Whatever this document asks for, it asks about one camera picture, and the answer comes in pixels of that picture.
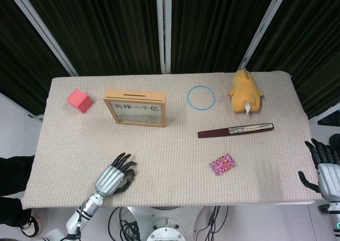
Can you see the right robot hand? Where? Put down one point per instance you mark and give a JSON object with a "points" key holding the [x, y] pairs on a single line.
{"points": [[329, 179]]}

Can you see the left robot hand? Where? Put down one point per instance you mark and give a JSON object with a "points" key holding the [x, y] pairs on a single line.
{"points": [[110, 178]]}

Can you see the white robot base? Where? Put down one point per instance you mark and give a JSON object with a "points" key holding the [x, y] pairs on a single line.
{"points": [[159, 214]]}

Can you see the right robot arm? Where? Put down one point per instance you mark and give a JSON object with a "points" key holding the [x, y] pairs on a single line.
{"points": [[335, 222]]}

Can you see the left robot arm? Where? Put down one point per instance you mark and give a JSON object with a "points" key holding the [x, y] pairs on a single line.
{"points": [[87, 209]]}

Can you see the wooden frame coin box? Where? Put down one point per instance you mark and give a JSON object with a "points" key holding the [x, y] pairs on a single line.
{"points": [[111, 93]]}

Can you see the beige woven tablecloth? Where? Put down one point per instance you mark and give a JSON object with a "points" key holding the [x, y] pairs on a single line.
{"points": [[172, 145]]}

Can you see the red cube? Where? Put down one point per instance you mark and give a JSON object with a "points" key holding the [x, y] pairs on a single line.
{"points": [[78, 98]]}

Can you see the person's sneaker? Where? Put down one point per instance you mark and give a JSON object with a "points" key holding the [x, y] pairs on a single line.
{"points": [[33, 226]]}

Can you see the person's black trouser leg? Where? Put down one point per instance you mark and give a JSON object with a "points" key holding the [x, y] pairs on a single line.
{"points": [[13, 177]]}

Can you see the pink sparkly wrapper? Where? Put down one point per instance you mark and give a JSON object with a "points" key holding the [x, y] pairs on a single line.
{"points": [[217, 167]]}

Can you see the dark red folded fan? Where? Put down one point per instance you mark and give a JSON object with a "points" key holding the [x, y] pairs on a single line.
{"points": [[212, 133]]}

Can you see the yellow plush toy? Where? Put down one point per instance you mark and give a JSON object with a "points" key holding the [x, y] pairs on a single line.
{"points": [[244, 92]]}

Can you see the black curtain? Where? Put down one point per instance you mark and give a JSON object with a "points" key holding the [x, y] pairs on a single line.
{"points": [[313, 38], [16, 52], [106, 25], [212, 25]]}

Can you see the white frame pole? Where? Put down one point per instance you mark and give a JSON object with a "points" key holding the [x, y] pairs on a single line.
{"points": [[163, 25], [326, 111], [40, 25], [262, 25]]}

